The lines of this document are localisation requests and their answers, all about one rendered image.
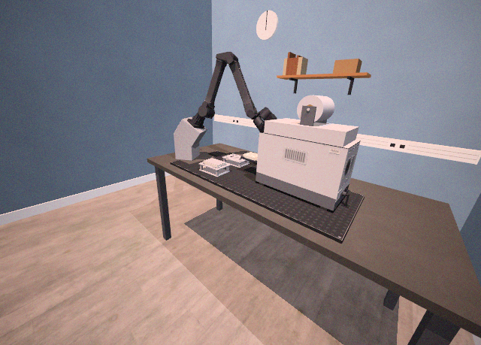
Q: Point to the white roll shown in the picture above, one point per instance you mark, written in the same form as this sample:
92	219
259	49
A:
324	106

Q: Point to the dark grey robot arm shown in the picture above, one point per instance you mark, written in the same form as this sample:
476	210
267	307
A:
209	112

